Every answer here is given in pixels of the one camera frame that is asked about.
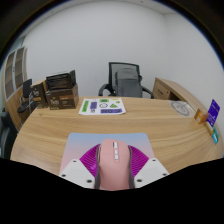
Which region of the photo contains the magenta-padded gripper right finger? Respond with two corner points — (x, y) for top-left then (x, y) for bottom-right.
(128, 144), (170, 190)

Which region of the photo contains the white green purple leaflet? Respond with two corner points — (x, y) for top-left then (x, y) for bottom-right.
(78, 97), (127, 116)

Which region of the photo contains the small beige box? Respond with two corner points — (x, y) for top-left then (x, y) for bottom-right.
(205, 121), (216, 136)

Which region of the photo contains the pink-blue gradient mouse pad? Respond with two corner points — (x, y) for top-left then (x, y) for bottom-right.
(59, 132), (157, 176)

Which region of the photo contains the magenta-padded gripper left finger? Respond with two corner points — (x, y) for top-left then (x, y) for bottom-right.
(59, 143), (102, 190)

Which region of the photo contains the purple hanging package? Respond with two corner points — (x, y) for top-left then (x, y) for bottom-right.
(206, 98), (221, 128)

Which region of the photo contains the wooden side desk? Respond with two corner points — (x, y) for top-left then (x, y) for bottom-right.
(152, 77), (201, 108)

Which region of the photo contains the black mesh office chair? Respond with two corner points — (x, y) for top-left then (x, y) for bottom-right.
(98, 61), (155, 100)

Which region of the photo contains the grey backpack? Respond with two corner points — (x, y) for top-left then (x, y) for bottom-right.
(114, 68), (144, 99)

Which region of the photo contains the large dark brown box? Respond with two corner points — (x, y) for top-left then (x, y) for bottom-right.
(44, 83), (80, 111)

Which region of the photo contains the black swivel chair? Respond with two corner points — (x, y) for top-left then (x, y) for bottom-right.
(17, 78), (38, 114)

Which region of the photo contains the narrow dark brown box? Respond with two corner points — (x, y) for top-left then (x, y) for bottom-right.
(30, 79), (49, 109)

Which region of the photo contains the pink computer mouse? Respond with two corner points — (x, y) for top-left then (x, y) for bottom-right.
(98, 139), (132, 192)

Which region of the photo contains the wooden shelf unit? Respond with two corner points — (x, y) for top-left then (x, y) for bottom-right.
(3, 46), (29, 101)

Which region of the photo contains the green packet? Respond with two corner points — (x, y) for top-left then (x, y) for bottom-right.
(211, 126), (221, 145)

